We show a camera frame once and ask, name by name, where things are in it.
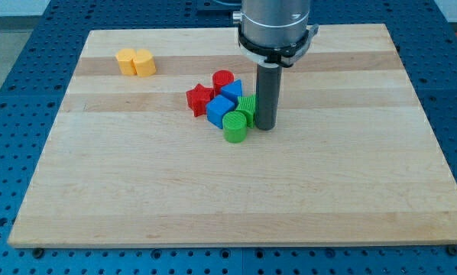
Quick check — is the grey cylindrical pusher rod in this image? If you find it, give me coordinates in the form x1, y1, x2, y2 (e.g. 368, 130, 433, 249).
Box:
255, 65, 282, 131

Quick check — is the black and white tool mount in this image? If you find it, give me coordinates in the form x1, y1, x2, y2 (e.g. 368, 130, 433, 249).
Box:
238, 24, 319, 68

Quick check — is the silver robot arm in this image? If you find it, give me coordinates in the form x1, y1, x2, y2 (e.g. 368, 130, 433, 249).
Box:
232, 0, 319, 131

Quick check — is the green star block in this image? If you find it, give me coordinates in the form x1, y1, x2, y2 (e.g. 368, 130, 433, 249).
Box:
235, 94, 256, 128

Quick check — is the blue triangle block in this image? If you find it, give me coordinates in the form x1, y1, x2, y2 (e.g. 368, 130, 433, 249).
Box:
221, 79, 243, 105

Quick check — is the red cylinder block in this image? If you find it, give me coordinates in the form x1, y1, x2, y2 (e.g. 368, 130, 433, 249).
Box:
212, 70, 235, 96

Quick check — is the blue cube block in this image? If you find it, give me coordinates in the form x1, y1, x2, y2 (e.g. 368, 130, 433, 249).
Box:
206, 95, 235, 129

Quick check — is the green cylinder block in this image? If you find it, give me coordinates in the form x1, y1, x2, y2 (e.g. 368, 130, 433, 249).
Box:
222, 112, 247, 144

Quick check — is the red star block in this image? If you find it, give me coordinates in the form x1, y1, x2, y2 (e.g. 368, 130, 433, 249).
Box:
186, 84, 214, 117

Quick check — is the light wooden board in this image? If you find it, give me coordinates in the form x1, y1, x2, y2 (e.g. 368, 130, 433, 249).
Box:
8, 24, 457, 248

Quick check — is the yellow hexagon block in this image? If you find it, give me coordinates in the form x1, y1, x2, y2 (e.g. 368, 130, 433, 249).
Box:
115, 48, 137, 76

